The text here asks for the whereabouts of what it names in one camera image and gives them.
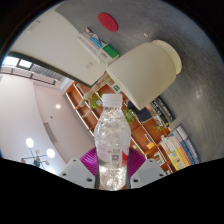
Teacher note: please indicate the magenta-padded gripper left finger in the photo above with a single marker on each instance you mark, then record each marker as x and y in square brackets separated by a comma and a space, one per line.
[78, 173]

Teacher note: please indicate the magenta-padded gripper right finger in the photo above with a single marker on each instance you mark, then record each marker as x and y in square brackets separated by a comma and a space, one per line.
[147, 172]

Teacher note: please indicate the clear plastic water bottle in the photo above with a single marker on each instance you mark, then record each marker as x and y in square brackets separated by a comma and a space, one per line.
[111, 140]

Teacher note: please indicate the orange wooden shelf unit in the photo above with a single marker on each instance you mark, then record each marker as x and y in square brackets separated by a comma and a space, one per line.
[143, 140]

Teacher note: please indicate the colourful book stack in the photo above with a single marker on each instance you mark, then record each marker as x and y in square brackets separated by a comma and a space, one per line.
[180, 150]

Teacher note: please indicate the ceiling air vent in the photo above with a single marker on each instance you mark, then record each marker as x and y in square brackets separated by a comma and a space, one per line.
[50, 132]

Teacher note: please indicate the dark book stack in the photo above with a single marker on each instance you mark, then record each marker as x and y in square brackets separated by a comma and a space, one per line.
[162, 110]

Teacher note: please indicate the grey curtain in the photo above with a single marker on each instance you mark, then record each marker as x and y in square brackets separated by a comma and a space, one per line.
[46, 74]

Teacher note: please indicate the green-ended white box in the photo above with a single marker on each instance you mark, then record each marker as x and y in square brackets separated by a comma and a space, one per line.
[110, 53]

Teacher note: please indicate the glass window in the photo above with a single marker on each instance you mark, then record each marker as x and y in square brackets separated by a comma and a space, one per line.
[15, 62]

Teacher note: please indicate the white box stack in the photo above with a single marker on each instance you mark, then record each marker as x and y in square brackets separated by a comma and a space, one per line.
[90, 45]

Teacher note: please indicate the flat round red coaster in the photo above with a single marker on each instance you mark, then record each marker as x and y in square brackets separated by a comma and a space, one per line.
[107, 22]

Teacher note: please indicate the white wall socket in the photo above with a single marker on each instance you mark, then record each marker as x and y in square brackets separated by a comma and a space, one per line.
[89, 65]

